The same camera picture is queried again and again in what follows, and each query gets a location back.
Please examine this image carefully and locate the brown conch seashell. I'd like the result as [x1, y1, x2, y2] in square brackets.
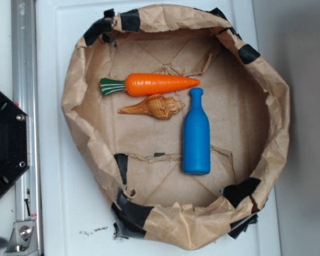
[117, 93, 185, 120]

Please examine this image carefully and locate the blue plastic bottle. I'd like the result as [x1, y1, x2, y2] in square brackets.
[182, 87, 211, 175]

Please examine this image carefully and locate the metal corner bracket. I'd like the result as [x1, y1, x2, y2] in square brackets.
[4, 220, 39, 255]

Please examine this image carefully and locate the aluminium extrusion rail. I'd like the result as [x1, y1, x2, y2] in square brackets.
[11, 1, 44, 255]

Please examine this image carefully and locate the orange toy carrot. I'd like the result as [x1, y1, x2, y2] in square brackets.
[100, 73, 200, 96]

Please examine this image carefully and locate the brown paper bag bin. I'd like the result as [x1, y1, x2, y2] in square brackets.
[61, 4, 290, 250]

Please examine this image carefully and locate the black hexagonal base plate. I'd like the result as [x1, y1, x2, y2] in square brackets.
[0, 91, 29, 199]

